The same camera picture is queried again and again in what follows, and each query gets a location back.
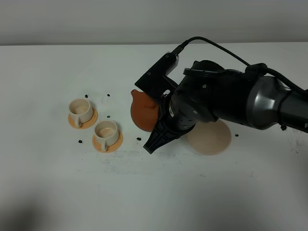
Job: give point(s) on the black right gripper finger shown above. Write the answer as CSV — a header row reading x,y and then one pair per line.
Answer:
x,y
163,133

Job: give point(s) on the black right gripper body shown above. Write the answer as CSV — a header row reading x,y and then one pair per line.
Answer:
x,y
202,96

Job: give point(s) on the brown clay teapot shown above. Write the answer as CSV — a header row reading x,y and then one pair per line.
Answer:
x,y
144,111

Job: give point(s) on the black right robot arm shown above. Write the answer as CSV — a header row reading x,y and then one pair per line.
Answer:
x,y
258,98

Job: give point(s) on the beige teapot coaster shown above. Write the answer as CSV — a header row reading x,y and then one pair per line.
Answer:
x,y
209,138

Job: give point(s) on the white teacup near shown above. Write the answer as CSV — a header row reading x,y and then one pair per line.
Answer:
x,y
106,134

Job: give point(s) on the white teacup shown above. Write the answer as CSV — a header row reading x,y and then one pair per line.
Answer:
x,y
106,134
80,111

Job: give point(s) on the orange saucer near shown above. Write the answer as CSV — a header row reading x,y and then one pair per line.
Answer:
x,y
111,148

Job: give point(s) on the orange saucer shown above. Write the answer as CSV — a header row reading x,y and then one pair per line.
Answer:
x,y
111,148
87,124

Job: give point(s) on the orange saucer far left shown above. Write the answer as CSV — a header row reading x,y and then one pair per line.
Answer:
x,y
87,124

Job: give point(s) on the white teacup far left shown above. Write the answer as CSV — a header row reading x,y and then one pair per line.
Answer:
x,y
80,111

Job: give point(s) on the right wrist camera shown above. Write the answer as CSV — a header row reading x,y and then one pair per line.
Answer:
x,y
155,81

